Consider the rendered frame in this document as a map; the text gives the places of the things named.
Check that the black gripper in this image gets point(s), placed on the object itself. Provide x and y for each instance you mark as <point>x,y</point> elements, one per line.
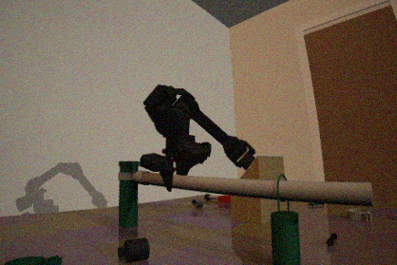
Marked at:
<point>164,164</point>

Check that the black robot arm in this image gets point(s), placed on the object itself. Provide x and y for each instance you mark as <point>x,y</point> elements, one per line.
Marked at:
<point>170,119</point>

